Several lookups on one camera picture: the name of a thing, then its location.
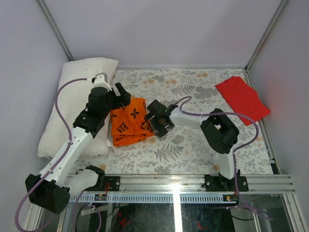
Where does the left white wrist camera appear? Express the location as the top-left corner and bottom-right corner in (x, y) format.
(91, 72), (112, 91)

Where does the red folded cloth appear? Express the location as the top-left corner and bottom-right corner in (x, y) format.
(215, 76), (271, 122)

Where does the white pillow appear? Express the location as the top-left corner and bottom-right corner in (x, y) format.
(37, 58), (118, 158)

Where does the floral table mat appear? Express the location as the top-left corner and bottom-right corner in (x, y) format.
(70, 69), (273, 174)

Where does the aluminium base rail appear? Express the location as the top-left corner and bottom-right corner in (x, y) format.
(69, 174), (295, 204)

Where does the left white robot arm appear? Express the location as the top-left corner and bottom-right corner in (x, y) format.
(25, 83), (131, 215)

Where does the orange patterned pillowcase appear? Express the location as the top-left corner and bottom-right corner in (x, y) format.
(111, 98), (154, 147)

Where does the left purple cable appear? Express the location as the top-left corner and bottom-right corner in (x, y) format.
(14, 77), (94, 232)

